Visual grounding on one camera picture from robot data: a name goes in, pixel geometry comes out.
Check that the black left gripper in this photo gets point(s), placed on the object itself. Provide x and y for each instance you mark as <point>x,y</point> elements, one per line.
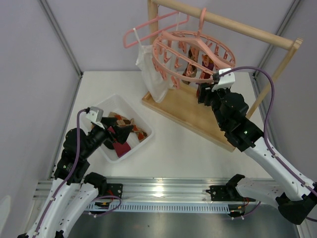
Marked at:
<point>109,128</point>

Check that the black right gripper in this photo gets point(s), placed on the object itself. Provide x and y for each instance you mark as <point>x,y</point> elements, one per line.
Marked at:
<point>206,95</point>

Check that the white plastic basket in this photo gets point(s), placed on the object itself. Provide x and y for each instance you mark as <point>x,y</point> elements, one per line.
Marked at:
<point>120,105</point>

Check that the black sock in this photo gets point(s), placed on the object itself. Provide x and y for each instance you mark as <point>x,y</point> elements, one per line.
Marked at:
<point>190,71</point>

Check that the pink round clip hanger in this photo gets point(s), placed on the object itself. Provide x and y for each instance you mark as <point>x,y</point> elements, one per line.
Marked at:
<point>170,54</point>

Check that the beige argyle sock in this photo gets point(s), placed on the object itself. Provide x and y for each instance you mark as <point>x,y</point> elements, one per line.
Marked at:
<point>193,54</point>
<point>122,121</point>

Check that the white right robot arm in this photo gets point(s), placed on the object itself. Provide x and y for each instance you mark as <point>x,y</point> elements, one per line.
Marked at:
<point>296,195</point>

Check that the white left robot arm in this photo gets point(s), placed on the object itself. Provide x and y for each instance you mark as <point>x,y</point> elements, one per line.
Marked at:
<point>72,189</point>

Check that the pink clothes hanger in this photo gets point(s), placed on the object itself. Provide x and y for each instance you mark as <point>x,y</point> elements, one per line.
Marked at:
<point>180,19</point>

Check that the magenta striped sock yellow cuff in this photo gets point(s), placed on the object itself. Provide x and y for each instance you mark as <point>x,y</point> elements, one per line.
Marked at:
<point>120,149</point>

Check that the wooden clothes rack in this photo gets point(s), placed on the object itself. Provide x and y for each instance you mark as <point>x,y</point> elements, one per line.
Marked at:
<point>180,105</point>

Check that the white camisole top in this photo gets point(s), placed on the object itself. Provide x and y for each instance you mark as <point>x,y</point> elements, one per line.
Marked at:
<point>156,85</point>

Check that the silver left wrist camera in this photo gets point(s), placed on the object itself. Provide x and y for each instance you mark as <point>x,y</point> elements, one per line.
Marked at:
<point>95,115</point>

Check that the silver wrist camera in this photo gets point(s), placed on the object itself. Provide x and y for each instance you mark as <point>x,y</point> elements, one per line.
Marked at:
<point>223,79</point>
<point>95,115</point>

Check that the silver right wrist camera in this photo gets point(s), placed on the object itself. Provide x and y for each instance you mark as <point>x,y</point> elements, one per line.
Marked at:
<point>223,79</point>

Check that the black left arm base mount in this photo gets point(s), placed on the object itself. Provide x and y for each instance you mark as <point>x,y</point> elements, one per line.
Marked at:
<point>114,189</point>

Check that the aluminium mounting rail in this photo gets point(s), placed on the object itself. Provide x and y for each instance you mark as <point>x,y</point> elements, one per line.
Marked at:
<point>166,189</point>

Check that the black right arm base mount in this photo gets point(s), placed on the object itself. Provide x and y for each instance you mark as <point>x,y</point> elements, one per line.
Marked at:
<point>222,193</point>

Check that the white slotted cable duct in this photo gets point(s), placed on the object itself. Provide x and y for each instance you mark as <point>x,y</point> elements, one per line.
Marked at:
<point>157,207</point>

